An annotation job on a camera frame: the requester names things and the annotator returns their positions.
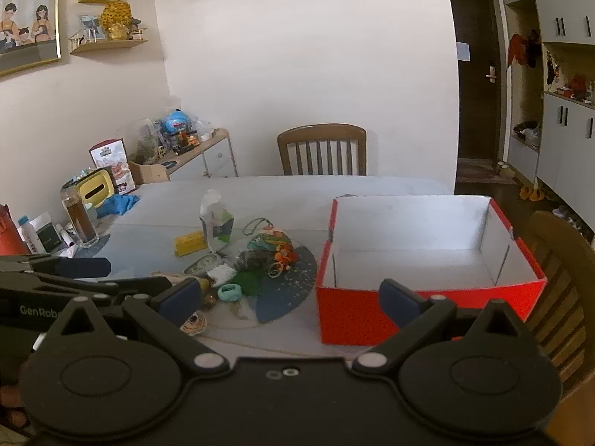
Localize patterned door mat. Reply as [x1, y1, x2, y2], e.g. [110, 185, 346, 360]
[456, 158, 500, 183]

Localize wet wipes pack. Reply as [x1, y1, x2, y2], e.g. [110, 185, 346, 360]
[200, 189, 235, 249]

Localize white small packet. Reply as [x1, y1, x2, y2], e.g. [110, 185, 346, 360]
[207, 265, 235, 285]

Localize golden ornament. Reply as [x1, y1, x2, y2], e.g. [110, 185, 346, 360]
[99, 1, 133, 41]

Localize blue round placemat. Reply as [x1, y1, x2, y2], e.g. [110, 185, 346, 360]
[218, 245, 318, 325]

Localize red and white snack box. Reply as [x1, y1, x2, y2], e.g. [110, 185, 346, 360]
[88, 138, 138, 195]

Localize yellow tissue box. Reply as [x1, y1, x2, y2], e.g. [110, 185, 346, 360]
[77, 169, 117, 210]

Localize green fuzzy item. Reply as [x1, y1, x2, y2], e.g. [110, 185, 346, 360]
[230, 272, 265, 298]

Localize wooden slat-back chair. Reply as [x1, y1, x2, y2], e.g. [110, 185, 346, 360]
[277, 124, 368, 177]

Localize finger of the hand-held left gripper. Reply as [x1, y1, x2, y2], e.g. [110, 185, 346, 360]
[28, 273, 174, 307]
[0, 255, 112, 280]

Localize glass jar with brown contents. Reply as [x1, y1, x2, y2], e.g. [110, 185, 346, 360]
[60, 181, 99, 248]

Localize embroidered pouch with green cord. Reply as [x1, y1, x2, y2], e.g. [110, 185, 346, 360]
[244, 217, 296, 265]

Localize white sideboard cabinet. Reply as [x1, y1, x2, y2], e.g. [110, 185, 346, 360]
[165, 129, 239, 181]

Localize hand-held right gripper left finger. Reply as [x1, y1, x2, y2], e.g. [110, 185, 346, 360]
[39, 278, 231, 375]

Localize red cardboard box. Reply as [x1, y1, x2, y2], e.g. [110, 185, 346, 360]
[316, 195, 548, 347]

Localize beige patterned coil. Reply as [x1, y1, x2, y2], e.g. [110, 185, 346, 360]
[180, 313, 208, 335]

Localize round clear plastic container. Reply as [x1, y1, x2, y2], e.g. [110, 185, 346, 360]
[183, 253, 224, 277]

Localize wooden wall shelf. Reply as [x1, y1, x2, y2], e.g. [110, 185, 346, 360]
[70, 38, 148, 54]

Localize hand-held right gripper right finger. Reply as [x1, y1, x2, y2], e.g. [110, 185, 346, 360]
[351, 279, 551, 375]

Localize white bottle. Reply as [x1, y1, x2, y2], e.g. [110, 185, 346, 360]
[17, 216, 40, 255]

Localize blue cloth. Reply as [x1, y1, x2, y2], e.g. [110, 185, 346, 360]
[97, 194, 141, 217]

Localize clear plastic bag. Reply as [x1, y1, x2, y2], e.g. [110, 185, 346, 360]
[128, 118, 163, 163]

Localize tall white cabinet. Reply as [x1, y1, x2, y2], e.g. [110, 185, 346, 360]
[495, 0, 595, 252]

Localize small photo frame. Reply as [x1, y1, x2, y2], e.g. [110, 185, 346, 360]
[78, 14, 105, 42]

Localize small teal plastic case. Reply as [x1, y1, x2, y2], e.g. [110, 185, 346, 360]
[218, 283, 245, 303]

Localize wooden round-back chair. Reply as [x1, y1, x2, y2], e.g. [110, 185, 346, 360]
[525, 210, 595, 382]

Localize orange toy keychain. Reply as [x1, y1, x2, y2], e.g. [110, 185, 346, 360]
[268, 248, 299, 280]

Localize wall poster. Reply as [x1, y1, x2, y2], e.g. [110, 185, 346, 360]
[0, 0, 62, 77]

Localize white fluffy wad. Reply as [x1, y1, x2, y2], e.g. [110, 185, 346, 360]
[235, 300, 260, 322]

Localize small yellow box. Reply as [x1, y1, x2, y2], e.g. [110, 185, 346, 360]
[174, 231, 208, 257]

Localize red hanging clothes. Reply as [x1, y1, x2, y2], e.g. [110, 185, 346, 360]
[506, 30, 542, 68]

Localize open brown cardboard box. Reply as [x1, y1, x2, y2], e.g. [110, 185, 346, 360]
[128, 158, 170, 184]

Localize blue round toy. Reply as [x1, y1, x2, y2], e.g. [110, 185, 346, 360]
[160, 109, 193, 135]

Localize red container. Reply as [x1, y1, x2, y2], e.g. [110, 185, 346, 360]
[0, 203, 29, 256]

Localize dark small box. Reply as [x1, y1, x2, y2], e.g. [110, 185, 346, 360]
[30, 212, 63, 254]

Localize dark brown door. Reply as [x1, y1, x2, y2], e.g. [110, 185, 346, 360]
[446, 0, 507, 182]

